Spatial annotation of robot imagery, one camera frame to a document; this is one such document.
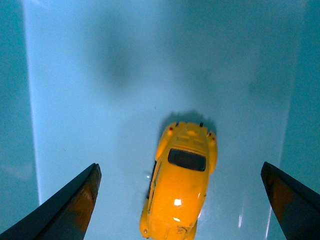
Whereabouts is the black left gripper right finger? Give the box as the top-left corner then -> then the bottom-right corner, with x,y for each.
260,162 -> 320,240

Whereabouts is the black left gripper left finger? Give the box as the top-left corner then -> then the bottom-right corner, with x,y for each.
0,163 -> 102,240

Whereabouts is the yellow beetle toy car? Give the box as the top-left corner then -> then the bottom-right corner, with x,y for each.
139,121 -> 218,240

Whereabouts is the turquoise plastic storage bin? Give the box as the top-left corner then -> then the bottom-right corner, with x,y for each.
0,0 -> 320,240

